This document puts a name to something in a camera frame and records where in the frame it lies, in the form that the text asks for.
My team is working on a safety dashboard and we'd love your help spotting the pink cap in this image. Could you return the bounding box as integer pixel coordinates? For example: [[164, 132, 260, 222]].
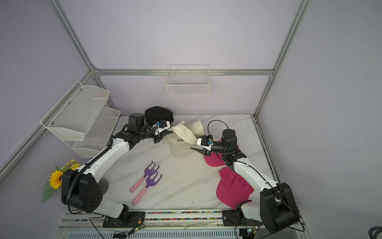
[[216, 167, 254, 209], [204, 146, 240, 167]]

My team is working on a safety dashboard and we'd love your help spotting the purple pink garden fork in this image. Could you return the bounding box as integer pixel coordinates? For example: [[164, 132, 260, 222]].
[[132, 172, 162, 205], [129, 161, 160, 193]]

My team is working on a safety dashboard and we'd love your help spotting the purple pink garden fork lower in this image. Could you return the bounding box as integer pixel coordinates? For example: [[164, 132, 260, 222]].
[[132, 172, 162, 205]]

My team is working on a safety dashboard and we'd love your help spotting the purple pink garden fork upper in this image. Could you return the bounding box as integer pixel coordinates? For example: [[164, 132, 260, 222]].
[[129, 161, 160, 193]]

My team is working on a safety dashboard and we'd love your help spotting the sunflower bouquet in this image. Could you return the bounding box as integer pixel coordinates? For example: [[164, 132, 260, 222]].
[[41, 159, 81, 204]]

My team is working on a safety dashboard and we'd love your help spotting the aluminium front rail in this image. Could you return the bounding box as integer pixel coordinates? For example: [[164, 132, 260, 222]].
[[55, 209, 310, 239]]

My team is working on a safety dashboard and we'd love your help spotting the black cap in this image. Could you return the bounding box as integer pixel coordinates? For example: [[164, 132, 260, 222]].
[[145, 106, 174, 125]]

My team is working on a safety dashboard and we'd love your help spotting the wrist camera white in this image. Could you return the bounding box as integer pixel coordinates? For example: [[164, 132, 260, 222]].
[[197, 135, 213, 147], [154, 119, 171, 135]]

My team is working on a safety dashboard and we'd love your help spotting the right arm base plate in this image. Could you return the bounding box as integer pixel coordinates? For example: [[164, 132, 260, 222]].
[[222, 204, 263, 227]]

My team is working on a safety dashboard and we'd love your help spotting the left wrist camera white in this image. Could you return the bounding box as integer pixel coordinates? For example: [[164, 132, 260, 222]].
[[154, 119, 171, 135]]

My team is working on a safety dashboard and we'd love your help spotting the dark glass flower vase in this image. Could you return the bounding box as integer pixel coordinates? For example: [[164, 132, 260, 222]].
[[97, 178, 109, 194]]

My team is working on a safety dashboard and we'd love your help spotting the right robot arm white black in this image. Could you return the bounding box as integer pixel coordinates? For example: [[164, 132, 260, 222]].
[[193, 129, 301, 234]]

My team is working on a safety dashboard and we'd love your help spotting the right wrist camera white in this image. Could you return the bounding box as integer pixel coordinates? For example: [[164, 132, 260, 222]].
[[197, 135, 213, 147]]

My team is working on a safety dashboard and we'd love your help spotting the white wire wall basket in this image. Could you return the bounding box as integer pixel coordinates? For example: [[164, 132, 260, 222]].
[[166, 64, 210, 96]]

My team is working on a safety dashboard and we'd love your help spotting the white two-tier mesh shelf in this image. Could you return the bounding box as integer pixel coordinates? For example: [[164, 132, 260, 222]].
[[40, 81, 120, 158]]

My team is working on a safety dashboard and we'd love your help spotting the cream Colorado cap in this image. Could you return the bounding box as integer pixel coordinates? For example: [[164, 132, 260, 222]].
[[166, 132, 195, 156], [173, 120, 205, 144]]

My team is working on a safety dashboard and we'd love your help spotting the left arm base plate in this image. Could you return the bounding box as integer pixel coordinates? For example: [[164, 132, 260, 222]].
[[102, 204, 146, 228]]

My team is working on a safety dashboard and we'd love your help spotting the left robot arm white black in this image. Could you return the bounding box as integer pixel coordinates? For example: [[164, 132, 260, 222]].
[[61, 107, 174, 223]]

